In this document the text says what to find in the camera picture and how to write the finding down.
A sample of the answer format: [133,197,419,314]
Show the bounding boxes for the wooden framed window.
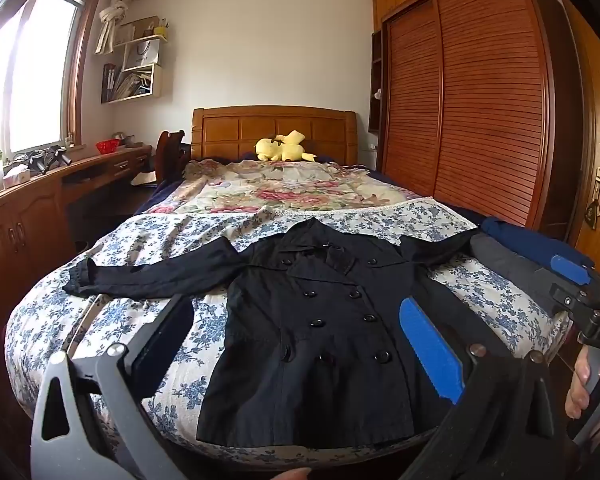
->
[0,0,106,171]

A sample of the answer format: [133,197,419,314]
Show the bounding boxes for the person's left hand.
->
[260,467,312,480]

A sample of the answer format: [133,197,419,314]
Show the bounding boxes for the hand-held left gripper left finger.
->
[30,294,197,480]

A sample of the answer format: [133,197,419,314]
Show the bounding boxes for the wooden louvred wardrobe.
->
[367,0,588,241]

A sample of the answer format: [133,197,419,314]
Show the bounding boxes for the wooden chair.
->
[153,130,187,186]

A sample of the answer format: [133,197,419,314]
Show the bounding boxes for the folded grey garment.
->
[469,234,568,316]

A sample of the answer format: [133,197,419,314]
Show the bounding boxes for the person's right hand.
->
[564,355,600,420]

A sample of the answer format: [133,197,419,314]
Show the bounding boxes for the white wall shelf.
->
[100,15,173,105]

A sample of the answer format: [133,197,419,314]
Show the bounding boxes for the tied beige curtain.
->
[95,0,141,55]

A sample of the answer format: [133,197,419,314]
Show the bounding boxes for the wooden desk cabinet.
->
[0,144,153,411]

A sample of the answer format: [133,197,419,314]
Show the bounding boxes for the yellow plush toy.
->
[254,130,318,163]

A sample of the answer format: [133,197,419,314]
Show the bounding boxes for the pink floral quilt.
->
[150,159,433,218]

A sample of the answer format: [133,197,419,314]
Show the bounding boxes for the wooden bed headboard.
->
[190,106,357,167]

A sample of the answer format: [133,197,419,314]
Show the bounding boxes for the folded blue garment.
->
[481,216,596,281]

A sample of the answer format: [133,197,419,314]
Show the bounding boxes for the blue floral bedspread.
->
[5,195,573,471]

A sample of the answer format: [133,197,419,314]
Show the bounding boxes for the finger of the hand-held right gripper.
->
[530,254,600,292]

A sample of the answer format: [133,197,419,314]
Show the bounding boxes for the black double-breasted coat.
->
[62,219,486,450]

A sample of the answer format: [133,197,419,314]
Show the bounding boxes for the black handheld device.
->
[12,146,74,176]

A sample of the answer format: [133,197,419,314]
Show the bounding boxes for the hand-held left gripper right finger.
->
[399,296,581,480]

